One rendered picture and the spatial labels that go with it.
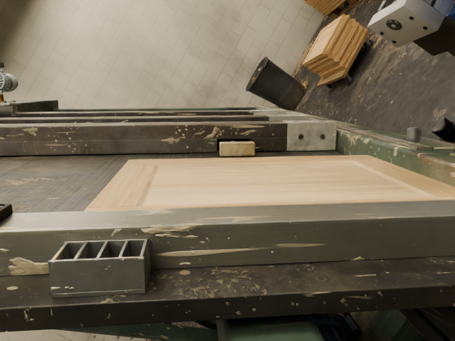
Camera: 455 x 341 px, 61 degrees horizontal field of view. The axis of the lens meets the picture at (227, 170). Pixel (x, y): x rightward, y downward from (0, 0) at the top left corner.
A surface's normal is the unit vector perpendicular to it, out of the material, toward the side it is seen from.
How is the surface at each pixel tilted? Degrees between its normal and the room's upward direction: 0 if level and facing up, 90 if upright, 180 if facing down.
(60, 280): 89
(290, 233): 90
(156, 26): 90
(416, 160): 31
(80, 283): 89
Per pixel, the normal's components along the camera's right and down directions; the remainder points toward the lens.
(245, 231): 0.09, 0.21
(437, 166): -1.00, 0.02
